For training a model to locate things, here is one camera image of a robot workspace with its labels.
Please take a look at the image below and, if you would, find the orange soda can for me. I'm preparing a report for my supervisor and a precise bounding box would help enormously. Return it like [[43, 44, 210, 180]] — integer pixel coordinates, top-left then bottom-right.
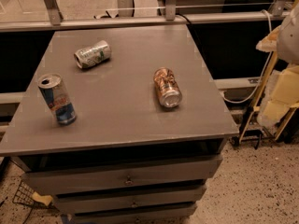
[[153, 67, 182, 108]]

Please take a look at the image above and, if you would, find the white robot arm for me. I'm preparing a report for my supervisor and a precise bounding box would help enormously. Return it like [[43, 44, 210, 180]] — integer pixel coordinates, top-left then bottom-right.
[[277, 4, 299, 64]]

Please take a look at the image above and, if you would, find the green white crushed can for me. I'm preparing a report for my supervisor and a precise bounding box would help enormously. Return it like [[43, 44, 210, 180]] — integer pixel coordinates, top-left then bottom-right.
[[74, 40, 112, 69]]

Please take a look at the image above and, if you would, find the blue silver energy drink can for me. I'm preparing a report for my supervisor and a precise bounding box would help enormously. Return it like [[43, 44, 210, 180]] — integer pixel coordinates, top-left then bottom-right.
[[37, 73, 77, 125]]

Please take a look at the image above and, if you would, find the grey drawer cabinet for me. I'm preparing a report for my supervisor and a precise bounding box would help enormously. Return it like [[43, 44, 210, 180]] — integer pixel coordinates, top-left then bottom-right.
[[0, 24, 240, 224]]

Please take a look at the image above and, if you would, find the top grey drawer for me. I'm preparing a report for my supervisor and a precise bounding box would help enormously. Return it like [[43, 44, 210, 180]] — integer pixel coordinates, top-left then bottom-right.
[[21, 155, 222, 195]]

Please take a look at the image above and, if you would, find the grey drawer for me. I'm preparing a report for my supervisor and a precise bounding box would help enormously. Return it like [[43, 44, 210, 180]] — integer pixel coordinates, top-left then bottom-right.
[[21, 155, 222, 195], [73, 202, 197, 224], [54, 184, 206, 214]]

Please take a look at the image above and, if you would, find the grey metal railing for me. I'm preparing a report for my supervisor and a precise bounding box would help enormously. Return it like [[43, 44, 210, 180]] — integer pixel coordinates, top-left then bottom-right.
[[0, 0, 298, 32]]

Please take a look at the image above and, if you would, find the bottom grey drawer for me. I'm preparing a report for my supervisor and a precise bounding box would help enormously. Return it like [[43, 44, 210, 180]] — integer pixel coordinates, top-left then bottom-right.
[[73, 202, 197, 224]]

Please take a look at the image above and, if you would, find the middle grey drawer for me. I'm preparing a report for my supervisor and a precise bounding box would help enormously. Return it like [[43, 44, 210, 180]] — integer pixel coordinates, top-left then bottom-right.
[[54, 184, 206, 214]]

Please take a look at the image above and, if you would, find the yellow foam block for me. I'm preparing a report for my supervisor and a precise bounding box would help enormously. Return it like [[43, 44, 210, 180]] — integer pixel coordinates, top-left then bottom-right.
[[257, 64, 299, 127]]

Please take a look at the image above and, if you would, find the black cable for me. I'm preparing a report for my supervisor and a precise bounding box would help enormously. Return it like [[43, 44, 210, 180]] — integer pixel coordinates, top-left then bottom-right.
[[176, 13, 204, 53]]

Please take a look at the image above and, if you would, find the yellow metal cart frame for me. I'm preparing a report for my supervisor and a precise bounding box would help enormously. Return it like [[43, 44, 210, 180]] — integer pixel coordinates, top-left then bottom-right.
[[231, 25, 299, 147]]

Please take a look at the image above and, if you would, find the white cable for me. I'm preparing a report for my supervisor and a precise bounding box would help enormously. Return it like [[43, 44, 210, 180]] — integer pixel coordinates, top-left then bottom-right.
[[221, 8, 274, 105]]

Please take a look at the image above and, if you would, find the black wire basket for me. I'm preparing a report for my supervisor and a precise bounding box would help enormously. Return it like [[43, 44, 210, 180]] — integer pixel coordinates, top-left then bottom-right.
[[12, 181, 36, 207]]

